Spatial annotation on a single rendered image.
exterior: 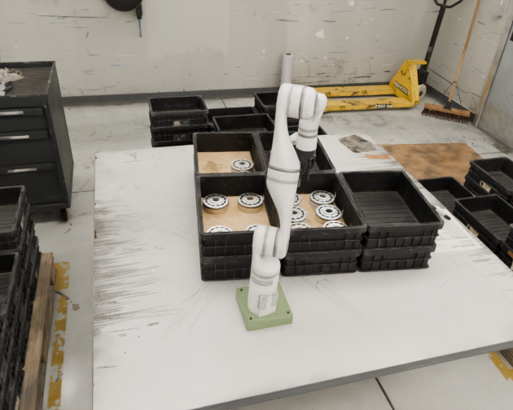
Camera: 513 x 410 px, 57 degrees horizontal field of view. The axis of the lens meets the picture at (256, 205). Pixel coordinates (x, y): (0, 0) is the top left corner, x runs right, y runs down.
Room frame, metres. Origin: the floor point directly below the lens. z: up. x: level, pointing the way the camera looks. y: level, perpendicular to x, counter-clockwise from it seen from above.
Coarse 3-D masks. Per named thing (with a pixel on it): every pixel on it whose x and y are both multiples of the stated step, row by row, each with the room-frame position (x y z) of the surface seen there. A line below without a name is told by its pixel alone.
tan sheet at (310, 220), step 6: (300, 198) 1.68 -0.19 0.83; (306, 198) 1.69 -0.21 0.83; (300, 204) 1.64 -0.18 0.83; (306, 204) 1.64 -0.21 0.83; (306, 210) 1.60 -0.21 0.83; (312, 210) 1.60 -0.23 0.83; (312, 216) 1.56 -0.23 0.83; (306, 222) 1.51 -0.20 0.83; (312, 222) 1.52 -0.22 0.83; (342, 222) 1.53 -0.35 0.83
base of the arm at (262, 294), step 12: (252, 276) 1.11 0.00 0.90; (276, 276) 1.10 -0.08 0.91; (252, 288) 1.10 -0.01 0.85; (264, 288) 1.09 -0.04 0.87; (276, 288) 1.12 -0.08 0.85; (252, 300) 1.10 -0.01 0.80; (264, 300) 1.09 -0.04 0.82; (276, 300) 1.11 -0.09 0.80; (252, 312) 1.10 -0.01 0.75; (264, 312) 1.09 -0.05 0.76
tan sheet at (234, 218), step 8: (232, 200) 1.64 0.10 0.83; (232, 208) 1.58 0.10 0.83; (264, 208) 1.59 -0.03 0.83; (208, 216) 1.51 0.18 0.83; (216, 216) 1.51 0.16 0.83; (224, 216) 1.52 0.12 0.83; (232, 216) 1.52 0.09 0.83; (240, 216) 1.52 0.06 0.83; (248, 216) 1.53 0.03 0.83; (256, 216) 1.53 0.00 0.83; (264, 216) 1.54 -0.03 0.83; (208, 224) 1.46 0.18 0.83; (216, 224) 1.47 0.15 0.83; (224, 224) 1.47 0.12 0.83; (232, 224) 1.47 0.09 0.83; (240, 224) 1.48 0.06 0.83; (248, 224) 1.48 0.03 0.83; (256, 224) 1.48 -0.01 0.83; (264, 224) 1.49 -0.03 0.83
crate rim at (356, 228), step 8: (336, 176) 1.72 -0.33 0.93; (344, 192) 1.60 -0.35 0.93; (352, 200) 1.54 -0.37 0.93; (360, 216) 1.44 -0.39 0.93; (296, 232) 1.32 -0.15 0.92; (304, 232) 1.33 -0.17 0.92; (312, 232) 1.33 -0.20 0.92; (320, 232) 1.34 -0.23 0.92; (328, 232) 1.34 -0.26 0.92; (336, 232) 1.35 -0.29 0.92; (344, 232) 1.35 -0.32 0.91; (352, 232) 1.36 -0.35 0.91; (360, 232) 1.37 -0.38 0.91
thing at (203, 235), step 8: (200, 176) 1.65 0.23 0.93; (208, 176) 1.65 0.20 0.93; (216, 176) 1.66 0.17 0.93; (224, 176) 1.66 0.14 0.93; (232, 176) 1.67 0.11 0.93; (240, 176) 1.67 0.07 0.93; (248, 176) 1.68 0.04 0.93; (256, 176) 1.69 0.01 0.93; (264, 176) 1.69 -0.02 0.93; (200, 192) 1.53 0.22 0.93; (200, 200) 1.47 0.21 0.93; (200, 208) 1.42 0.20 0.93; (200, 216) 1.37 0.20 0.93; (200, 224) 1.33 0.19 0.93; (200, 232) 1.28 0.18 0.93; (208, 232) 1.28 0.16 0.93; (216, 232) 1.28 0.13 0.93; (224, 232) 1.29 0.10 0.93; (232, 232) 1.29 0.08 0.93; (240, 232) 1.29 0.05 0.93; (248, 232) 1.30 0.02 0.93
